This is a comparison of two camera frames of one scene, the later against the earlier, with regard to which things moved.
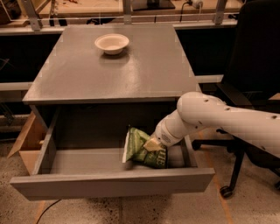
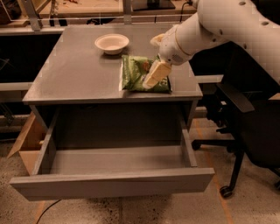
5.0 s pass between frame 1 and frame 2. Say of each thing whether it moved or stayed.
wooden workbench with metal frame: stayed
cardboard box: stayed
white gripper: moved
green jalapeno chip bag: moved
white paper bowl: stayed
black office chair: stayed
